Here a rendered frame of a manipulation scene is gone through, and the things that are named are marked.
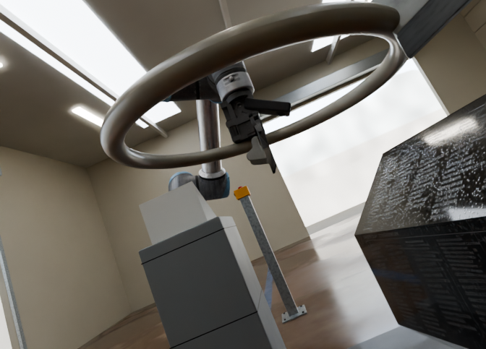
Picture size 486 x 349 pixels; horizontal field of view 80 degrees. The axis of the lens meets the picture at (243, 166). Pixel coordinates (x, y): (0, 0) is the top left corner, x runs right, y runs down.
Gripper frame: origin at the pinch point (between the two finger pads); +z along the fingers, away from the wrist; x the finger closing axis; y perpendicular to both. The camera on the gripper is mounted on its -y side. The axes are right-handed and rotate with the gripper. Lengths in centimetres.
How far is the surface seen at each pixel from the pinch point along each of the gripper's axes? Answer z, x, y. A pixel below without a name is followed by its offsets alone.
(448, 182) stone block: 17.0, 4.9, -31.9
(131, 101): -4.8, 44.4, 11.4
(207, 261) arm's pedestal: 20, -56, 41
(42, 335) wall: 65, -378, 444
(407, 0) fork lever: -5.2, 40.6, -18.7
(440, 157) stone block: 11.9, -1.3, -36.0
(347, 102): -5.1, 11.2, -18.3
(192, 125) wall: -284, -665, 159
